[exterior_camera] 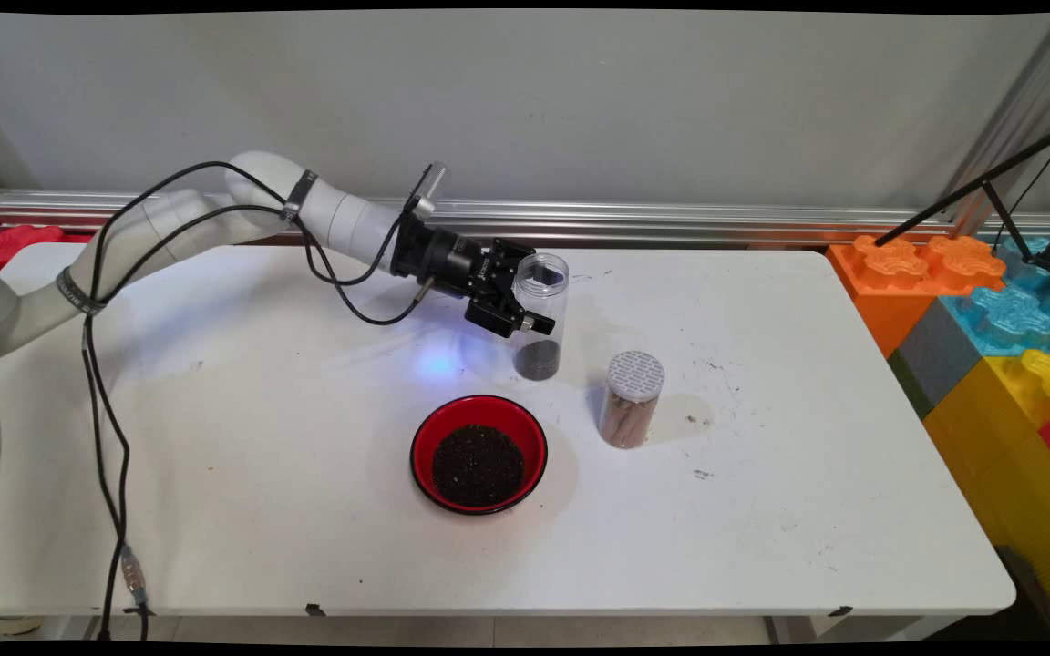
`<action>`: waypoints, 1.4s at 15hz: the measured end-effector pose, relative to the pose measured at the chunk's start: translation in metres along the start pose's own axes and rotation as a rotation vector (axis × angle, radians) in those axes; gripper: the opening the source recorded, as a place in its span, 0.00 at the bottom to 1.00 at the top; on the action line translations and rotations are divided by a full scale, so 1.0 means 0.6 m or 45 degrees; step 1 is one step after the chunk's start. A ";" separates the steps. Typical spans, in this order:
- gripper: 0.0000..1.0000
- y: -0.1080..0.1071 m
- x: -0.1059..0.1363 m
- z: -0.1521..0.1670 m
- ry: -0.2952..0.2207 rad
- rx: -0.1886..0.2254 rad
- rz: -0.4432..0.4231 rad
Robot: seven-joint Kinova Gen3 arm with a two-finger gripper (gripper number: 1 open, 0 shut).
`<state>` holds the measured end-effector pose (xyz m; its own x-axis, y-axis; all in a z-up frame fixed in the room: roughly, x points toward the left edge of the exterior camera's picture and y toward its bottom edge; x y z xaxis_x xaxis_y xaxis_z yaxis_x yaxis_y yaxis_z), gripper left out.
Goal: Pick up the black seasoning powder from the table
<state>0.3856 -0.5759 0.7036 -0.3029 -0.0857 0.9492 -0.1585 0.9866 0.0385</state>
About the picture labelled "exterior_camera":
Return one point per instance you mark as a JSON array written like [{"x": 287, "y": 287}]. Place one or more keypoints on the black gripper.
[{"x": 447, "y": 260}]

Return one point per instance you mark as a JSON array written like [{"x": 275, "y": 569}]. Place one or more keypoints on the yellow giant toy block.
[{"x": 990, "y": 456}]

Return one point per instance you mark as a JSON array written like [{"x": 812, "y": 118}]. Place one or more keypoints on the jar with white patterned lid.
[{"x": 630, "y": 410}]

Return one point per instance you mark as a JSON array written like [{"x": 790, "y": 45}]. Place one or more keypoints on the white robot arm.
[{"x": 169, "y": 219}]

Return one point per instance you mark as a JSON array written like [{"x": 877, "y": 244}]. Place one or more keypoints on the black tripod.
[{"x": 962, "y": 194}]

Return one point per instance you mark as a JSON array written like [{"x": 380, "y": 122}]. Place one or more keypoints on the black seeds in red bowl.
[{"x": 479, "y": 465}]

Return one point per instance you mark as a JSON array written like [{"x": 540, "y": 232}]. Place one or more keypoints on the orange giant toy block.
[{"x": 890, "y": 301}]

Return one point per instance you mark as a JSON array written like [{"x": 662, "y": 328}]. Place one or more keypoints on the black seeds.
[
  {"x": 479, "y": 465},
  {"x": 539, "y": 360}
]

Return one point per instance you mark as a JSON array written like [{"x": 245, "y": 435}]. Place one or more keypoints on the red bowl with black rim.
[{"x": 434, "y": 428}]

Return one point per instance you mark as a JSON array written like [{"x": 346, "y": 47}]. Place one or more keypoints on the aluminium rail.
[{"x": 671, "y": 219}]

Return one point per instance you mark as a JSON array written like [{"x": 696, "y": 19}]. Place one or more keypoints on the clear plastic jar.
[{"x": 548, "y": 282}]

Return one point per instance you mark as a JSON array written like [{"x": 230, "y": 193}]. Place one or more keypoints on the grey giant toy block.
[{"x": 935, "y": 360}]

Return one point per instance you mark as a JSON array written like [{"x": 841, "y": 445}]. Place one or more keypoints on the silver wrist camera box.
[{"x": 429, "y": 187}]

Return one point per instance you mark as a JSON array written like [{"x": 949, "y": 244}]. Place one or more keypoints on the blue giant toy block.
[{"x": 1008, "y": 319}]

